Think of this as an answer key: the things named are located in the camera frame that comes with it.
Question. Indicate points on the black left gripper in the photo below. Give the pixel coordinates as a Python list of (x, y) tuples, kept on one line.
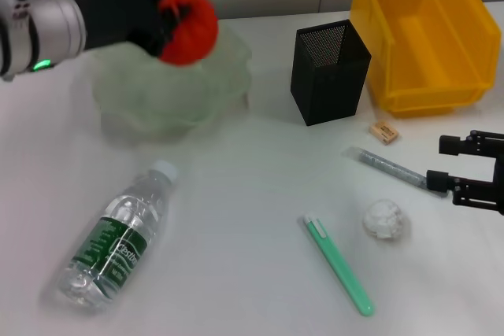
[(118, 13)]

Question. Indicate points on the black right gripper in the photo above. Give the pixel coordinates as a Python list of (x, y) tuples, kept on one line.
[(500, 186)]

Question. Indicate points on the red toy pomegranate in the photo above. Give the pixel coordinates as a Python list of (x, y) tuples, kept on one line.
[(197, 41)]

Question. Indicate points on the white paper ball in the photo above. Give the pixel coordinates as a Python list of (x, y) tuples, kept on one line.
[(384, 220)]

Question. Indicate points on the clear green-label water bottle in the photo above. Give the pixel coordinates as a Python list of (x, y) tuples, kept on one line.
[(114, 241)]

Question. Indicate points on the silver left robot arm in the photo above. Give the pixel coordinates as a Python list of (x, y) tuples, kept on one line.
[(39, 25)]

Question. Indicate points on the grey marker pen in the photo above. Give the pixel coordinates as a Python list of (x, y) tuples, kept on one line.
[(390, 166)]

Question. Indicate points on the small beige eraser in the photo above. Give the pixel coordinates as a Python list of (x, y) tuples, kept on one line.
[(384, 132)]

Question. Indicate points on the green glass fruit bowl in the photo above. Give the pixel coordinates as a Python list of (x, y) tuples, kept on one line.
[(157, 100)]

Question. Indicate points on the black mesh pen holder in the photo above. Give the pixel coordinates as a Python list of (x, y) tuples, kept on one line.
[(327, 92)]

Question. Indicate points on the green pen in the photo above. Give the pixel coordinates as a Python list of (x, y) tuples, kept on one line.
[(338, 265)]

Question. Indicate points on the yellow plastic bin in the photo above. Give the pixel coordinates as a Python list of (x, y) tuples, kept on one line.
[(433, 56)]

